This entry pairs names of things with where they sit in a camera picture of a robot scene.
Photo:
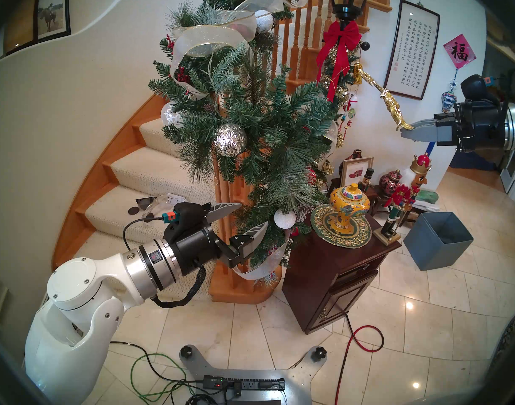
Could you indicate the gold glitter reindeer ornament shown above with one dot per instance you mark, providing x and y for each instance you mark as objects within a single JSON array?
[{"x": 392, "y": 104}]

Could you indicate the dark wooden stool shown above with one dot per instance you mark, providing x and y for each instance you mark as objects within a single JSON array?
[{"x": 409, "y": 216}]

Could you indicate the gold bell ornament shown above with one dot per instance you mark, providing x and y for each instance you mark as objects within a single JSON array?
[{"x": 357, "y": 73}]

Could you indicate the sheer white gold-edged ribbon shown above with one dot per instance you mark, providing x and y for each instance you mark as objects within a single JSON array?
[
  {"x": 332, "y": 134},
  {"x": 261, "y": 269},
  {"x": 215, "y": 33}
]

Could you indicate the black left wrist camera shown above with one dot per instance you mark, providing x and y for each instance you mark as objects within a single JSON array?
[{"x": 188, "y": 216}]

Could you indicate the framed Chinese calligraphy scroll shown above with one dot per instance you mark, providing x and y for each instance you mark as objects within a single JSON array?
[{"x": 411, "y": 49}]

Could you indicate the dark cloisonne lidded jar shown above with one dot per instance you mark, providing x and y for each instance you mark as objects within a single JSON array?
[{"x": 390, "y": 179}]

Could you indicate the grey metal robot base plate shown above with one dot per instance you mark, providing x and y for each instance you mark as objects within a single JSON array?
[{"x": 299, "y": 379}]

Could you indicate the black card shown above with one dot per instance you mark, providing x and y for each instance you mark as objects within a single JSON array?
[{"x": 145, "y": 203}]

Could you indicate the red berry cluster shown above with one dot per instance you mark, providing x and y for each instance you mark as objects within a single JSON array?
[{"x": 181, "y": 75}]

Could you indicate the red diamond fu paper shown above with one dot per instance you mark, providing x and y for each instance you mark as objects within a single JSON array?
[{"x": 459, "y": 52}]

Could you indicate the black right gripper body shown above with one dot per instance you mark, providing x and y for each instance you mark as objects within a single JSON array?
[{"x": 483, "y": 125}]

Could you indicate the white glitter ball ornament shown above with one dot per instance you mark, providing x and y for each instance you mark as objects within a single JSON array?
[
  {"x": 263, "y": 21},
  {"x": 285, "y": 219}
]

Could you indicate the red ball ornament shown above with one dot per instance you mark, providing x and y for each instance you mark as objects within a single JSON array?
[{"x": 312, "y": 176}]

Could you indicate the silver faceted ball ornament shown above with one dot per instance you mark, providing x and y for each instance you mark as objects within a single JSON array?
[{"x": 230, "y": 139}]

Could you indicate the dark patterned rug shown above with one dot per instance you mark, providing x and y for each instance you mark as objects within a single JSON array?
[{"x": 510, "y": 341}]

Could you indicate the black base knob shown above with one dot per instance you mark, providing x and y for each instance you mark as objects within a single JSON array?
[
  {"x": 186, "y": 351},
  {"x": 320, "y": 352}
]

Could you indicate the lamp post garland with tinsel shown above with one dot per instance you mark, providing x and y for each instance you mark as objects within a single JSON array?
[{"x": 346, "y": 94}]

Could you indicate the small silver picture frame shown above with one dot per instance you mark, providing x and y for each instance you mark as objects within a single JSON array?
[{"x": 356, "y": 170}]

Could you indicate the small dark nutcracker figure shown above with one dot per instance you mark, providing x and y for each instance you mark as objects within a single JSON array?
[{"x": 369, "y": 178}]

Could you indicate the dark wooden cabinet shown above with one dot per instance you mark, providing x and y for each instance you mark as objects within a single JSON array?
[{"x": 325, "y": 277}]

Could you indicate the wooden stair balustrade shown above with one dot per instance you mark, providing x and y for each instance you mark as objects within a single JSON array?
[{"x": 301, "y": 37}]

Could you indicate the blue porcelain charm with tassel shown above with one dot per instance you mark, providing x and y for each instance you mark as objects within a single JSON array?
[{"x": 449, "y": 100}]

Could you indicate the green pine Christmas garland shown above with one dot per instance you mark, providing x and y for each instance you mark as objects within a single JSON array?
[{"x": 261, "y": 125}]

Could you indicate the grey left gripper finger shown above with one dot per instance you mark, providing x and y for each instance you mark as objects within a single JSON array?
[
  {"x": 221, "y": 210},
  {"x": 249, "y": 241}
]

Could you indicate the green gold round mat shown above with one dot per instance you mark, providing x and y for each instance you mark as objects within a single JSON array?
[{"x": 325, "y": 227}]

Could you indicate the framed horse rider photo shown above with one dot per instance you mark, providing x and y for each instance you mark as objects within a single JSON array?
[{"x": 51, "y": 16}]

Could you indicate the brown framed picture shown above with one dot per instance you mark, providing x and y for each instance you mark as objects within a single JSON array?
[{"x": 21, "y": 24}]

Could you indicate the dark red vase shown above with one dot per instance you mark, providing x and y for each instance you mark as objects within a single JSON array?
[{"x": 357, "y": 153}]

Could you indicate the blue floor rug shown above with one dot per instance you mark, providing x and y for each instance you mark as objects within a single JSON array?
[{"x": 468, "y": 161}]

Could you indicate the red velvet bow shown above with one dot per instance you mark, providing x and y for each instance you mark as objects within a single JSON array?
[{"x": 341, "y": 37}]

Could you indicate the clear glass ball ornament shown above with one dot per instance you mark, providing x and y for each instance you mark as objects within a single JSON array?
[{"x": 169, "y": 115}]

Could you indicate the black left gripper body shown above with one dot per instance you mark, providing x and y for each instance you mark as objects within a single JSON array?
[{"x": 198, "y": 248}]

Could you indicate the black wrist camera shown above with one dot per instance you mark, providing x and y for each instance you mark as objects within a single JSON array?
[
  {"x": 188, "y": 216},
  {"x": 476, "y": 87}
]

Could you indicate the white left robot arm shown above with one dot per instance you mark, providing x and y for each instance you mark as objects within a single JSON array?
[{"x": 80, "y": 290}]

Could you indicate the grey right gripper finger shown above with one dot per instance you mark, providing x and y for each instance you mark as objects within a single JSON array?
[
  {"x": 434, "y": 123},
  {"x": 426, "y": 135}
]

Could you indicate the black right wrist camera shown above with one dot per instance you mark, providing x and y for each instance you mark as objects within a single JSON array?
[{"x": 476, "y": 87}]

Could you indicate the blue-grey waste bin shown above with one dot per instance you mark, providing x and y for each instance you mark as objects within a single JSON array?
[{"x": 434, "y": 248}]

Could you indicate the green jade stone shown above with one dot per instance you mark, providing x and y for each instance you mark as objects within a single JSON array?
[{"x": 429, "y": 195}]

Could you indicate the clear plastic packaging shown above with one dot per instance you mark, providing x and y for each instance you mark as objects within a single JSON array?
[{"x": 166, "y": 201}]

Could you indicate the large red crowned nutcracker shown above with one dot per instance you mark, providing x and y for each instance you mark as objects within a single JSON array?
[{"x": 421, "y": 166}]

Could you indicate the black lantern lamp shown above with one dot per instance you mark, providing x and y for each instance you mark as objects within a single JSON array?
[{"x": 350, "y": 1}]

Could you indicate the carpeted wooden staircase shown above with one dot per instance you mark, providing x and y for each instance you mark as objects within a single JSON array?
[{"x": 156, "y": 172}]

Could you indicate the yellow porcelain lidded jar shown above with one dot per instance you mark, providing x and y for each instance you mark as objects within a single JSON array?
[{"x": 348, "y": 201}]

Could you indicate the black power strip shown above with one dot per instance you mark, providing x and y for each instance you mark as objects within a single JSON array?
[{"x": 257, "y": 384}]

